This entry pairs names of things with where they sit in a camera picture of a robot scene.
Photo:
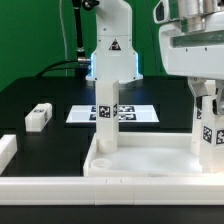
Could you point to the white front fence bar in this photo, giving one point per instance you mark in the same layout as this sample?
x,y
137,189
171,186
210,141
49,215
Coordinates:
x,y
205,190

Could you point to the white left fence block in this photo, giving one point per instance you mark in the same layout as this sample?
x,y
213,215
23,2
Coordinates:
x,y
8,148

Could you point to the fiducial marker plate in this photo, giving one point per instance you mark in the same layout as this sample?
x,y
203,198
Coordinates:
x,y
127,114

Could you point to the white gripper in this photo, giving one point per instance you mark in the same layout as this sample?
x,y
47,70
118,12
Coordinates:
x,y
191,40

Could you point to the white desk top tray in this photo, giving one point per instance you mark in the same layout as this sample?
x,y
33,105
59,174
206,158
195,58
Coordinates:
x,y
148,154

